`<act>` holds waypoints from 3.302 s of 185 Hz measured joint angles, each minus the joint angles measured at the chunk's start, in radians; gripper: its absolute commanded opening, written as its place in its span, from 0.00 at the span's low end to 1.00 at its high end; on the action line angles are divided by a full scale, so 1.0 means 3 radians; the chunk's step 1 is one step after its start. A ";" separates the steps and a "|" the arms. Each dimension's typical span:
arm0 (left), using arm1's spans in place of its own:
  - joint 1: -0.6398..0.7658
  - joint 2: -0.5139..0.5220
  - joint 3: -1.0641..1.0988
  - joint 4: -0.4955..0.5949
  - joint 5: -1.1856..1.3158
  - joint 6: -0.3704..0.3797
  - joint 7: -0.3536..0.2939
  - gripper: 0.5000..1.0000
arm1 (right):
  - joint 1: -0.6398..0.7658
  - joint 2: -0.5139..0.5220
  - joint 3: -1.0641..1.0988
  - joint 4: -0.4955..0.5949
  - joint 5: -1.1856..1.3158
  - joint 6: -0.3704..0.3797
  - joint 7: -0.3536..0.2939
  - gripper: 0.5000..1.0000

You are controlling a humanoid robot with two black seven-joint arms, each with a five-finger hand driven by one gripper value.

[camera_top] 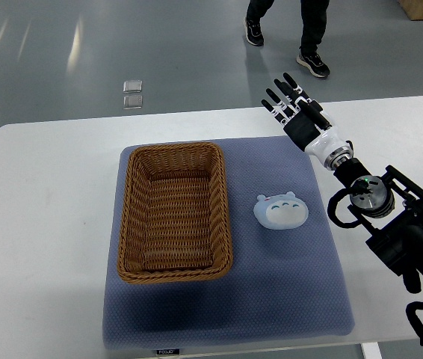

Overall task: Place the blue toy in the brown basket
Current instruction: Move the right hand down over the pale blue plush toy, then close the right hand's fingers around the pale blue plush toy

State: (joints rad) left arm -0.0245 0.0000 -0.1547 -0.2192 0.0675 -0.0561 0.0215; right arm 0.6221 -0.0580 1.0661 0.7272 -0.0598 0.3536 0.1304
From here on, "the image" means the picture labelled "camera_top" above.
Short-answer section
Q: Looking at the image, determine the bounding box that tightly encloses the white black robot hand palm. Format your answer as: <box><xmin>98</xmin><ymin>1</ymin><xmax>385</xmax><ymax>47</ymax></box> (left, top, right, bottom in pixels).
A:
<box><xmin>282</xmin><ymin>112</ymin><xmax>353</xmax><ymax>166</ymax></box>

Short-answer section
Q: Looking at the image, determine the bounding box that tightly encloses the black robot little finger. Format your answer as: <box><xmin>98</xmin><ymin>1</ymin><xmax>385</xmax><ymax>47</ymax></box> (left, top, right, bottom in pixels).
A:
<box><xmin>261</xmin><ymin>99</ymin><xmax>288</xmax><ymax>126</ymax></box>

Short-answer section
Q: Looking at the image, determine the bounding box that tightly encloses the blue white plush toy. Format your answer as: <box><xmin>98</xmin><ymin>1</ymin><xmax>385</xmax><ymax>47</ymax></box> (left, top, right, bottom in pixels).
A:
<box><xmin>253</xmin><ymin>191</ymin><xmax>309</xmax><ymax>230</ymax></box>

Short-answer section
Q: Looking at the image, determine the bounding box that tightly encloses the metal floor plate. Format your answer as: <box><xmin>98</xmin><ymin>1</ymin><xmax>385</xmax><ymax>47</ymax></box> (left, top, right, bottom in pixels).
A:
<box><xmin>123</xmin><ymin>79</ymin><xmax>143</xmax><ymax>93</ymax></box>
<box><xmin>123</xmin><ymin>94</ymin><xmax>143</xmax><ymax>109</ymax></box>

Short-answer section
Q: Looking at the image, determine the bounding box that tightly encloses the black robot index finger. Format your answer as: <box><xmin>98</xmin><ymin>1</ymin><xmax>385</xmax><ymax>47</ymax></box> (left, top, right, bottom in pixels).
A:
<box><xmin>283</xmin><ymin>73</ymin><xmax>311</xmax><ymax>102</ymax></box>

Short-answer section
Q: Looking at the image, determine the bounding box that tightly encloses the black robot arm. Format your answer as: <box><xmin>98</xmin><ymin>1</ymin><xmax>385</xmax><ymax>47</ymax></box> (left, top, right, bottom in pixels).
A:
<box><xmin>262</xmin><ymin>73</ymin><xmax>423</xmax><ymax>346</ymax></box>

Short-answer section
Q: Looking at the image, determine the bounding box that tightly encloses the person leg shoe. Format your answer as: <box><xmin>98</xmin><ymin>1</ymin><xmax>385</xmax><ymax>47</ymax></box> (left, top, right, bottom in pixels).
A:
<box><xmin>244</xmin><ymin>0</ymin><xmax>274</xmax><ymax>46</ymax></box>
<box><xmin>297</xmin><ymin>0</ymin><xmax>330</xmax><ymax>79</ymax></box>

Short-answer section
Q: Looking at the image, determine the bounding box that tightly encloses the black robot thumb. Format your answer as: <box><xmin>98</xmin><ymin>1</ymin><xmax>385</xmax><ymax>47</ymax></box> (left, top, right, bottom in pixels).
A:
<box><xmin>299</xmin><ymin>99</ymin><xmax>331</xmax><ymax>129</ymax></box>

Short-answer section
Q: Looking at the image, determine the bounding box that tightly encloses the person left leg shoe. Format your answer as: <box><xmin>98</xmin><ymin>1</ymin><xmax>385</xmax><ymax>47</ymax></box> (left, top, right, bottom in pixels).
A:
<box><xmin>244</xmin><ymin>0</ymin><xmax>274</xmax><ymax>46</ymax></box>

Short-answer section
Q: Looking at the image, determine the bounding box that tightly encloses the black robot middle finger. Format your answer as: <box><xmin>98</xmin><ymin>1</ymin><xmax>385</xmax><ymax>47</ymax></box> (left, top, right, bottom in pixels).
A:
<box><xmin>274</xmin><ymin>79</ymin><xmax>300</xmax><ymax>111</ymax></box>

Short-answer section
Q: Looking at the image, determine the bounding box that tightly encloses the blue padded mat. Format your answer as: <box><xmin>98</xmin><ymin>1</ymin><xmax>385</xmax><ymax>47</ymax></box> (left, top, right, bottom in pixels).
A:
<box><xmin>102</xmin><ymin>136</ymin><xmax>354</xmax><ymax>350</ymax></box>

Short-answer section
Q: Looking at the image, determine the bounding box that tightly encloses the lower metal floor plate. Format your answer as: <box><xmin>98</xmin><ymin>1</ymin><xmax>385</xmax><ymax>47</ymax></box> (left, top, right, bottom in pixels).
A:
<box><xmin>123</xmin><ymin>94</ymin><xmax>143</xmax><ymax>109</ymax></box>

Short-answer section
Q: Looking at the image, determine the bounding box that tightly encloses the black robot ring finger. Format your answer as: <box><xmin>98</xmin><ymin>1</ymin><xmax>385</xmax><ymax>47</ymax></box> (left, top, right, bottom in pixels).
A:
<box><xmin>265</xmin><ymin>88</ymin><xmax>296</xmax><ymax>117</ymax></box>

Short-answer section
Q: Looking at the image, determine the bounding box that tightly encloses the white table leg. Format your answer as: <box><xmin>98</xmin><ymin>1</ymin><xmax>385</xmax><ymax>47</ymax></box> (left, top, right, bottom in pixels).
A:
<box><xmin>360</xmin><ymin>342</ymin><xmax>383</xmax><ymax>359</ymax></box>

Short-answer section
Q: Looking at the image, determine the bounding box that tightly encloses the upper metal floor plate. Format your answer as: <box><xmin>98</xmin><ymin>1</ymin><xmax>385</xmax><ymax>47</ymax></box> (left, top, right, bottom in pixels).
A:
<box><xmin>123</xmin><ymin>79</ymin><xmax>143</xmax><ymax>93</ymax></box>

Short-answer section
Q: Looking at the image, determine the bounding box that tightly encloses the brown wicker basket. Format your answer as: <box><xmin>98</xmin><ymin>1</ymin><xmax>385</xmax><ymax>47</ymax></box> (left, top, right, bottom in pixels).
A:
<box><xmin>117</xmin><ymin>142</ymin><xmax>233</xmax><ymax>284</ymax></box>

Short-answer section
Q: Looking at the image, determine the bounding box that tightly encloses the person right leg shoe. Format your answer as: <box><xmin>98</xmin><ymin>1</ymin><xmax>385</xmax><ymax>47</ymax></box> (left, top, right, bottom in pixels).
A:
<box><xmin>297</xmin><ymin>0</ymin><xmax>330</xmax><ymax>79</ymax></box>

